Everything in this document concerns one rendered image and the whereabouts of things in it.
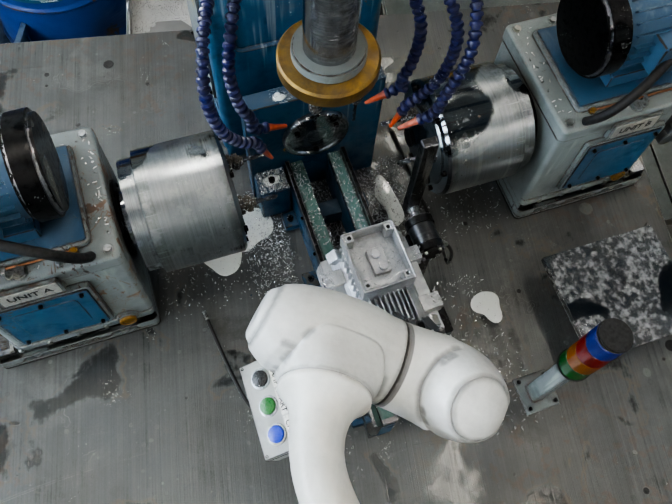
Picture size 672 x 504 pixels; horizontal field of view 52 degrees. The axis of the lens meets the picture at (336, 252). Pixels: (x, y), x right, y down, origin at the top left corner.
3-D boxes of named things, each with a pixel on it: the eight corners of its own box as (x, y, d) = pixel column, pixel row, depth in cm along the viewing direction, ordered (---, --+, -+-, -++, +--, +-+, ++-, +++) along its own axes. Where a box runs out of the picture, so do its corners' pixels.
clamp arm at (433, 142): (400, 204, 143) (419, 136, 120) (413, 201, 144) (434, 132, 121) (406, 219, 142) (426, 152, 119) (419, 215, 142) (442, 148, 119)
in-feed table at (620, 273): (526, 277, 159) (542, 257, 148) (628, 246, 163) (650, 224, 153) (572, 374, 150) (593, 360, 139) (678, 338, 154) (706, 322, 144)
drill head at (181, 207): (76, 209, 149) (34, 146, 126) (239, 166, 155) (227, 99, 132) (97, 313, 139) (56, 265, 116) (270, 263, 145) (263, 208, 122)
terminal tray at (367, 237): (337, 251, 130) (338, 235, 123) (388, 235, 132) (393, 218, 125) (359, 308, 125) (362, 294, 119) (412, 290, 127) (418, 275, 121)
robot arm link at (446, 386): (483, 346, 87) (391, 309, 84) (543, 379, 71) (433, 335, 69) (450, 424, 87) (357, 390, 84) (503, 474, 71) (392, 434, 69)
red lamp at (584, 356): (569, 340, 119) (579, 333, 115) (599, 330, 120) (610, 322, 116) (585, 373, 117) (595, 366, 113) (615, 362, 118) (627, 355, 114)
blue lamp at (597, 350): (579, 333, 115) (589, 324, 111) (610, 322, 116) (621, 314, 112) (595, 366, 113) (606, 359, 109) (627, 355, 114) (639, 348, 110)
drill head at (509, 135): (363, 134, 160) (372, 63, 137) (521, 93, 166) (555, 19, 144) (400, 226, 150) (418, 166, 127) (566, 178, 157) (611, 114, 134)
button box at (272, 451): (251, 370, 127) (237, 367, 122) (284, 355, 125) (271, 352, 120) (277, 461, 120) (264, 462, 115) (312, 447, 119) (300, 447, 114)
